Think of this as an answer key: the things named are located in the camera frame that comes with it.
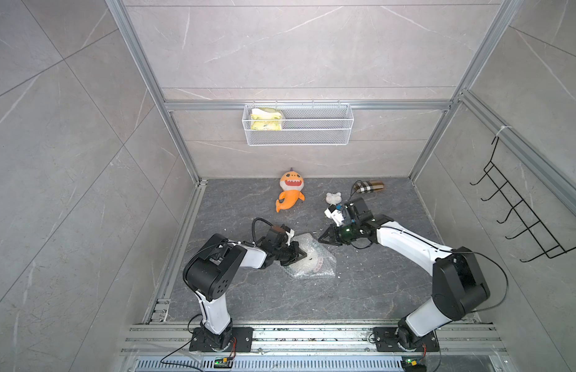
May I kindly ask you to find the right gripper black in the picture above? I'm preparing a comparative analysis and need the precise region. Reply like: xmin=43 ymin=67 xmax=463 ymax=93
xmin=318 ymin=222 xmax=360 ymax=245

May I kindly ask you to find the clear bubble wrap sheet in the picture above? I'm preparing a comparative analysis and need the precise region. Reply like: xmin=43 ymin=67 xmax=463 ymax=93
xmin=283 ymin=233 xmax=337 ymax=279

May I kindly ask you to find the green rimmed white dinner plate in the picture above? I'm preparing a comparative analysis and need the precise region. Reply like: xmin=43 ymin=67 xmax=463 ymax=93
xmin=294 ymin=252 xmax=324 ymax=277

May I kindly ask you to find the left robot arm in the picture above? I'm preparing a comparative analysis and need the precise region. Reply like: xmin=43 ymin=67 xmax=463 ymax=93
xmin=182 ymin=217 xmax=308 ymax=350

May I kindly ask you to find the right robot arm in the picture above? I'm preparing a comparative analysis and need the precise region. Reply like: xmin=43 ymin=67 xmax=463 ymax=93
xmin=318 ymin=180 xmax=491 ymax=352

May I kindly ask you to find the small white figurine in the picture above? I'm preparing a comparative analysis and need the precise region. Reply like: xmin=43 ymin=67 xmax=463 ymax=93
xmin=325 ymin=192 xmax=342 ymax=206

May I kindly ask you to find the plaid brown pouch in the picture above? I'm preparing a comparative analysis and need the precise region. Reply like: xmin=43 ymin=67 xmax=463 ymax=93
xmin=353 ymin=181 xmax=385 ymax=194

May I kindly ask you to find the orange shark plush toy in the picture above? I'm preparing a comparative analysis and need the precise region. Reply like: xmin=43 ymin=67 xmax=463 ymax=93
xmin=276 ymin=168 xmax=305 ymax=212

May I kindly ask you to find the yellow white cloth in basket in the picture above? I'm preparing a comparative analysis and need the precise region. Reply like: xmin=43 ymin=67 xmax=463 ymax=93
xmin=249 ymin=108 xmax=284 ymax=131

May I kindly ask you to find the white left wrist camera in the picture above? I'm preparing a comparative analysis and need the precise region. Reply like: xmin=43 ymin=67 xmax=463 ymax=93
xmin=284 ymin=226 xmax=295 ymax=245

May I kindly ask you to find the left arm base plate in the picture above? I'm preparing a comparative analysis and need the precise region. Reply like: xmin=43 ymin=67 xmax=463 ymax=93
xmin=189 ymin=326 xmax=254 ymax=353

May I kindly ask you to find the white wire mesh basket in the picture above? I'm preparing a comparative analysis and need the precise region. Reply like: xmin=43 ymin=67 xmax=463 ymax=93
xmin=241 ymin=103 xmax=355 ymax=147

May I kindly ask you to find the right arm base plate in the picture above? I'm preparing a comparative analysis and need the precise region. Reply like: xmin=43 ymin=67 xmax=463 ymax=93
xmin=370 ymin=326 xmax=440 ymax=353

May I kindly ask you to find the aluminium mounting rail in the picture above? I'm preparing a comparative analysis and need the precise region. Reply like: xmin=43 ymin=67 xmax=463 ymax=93
xmin=114 ymin=320 xmax=516 ymax=371

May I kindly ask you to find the black wire hook rack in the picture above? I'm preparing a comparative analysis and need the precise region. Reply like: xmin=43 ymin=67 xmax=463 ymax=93
xmin=469 ymin=136 xmax=576 ymax=264

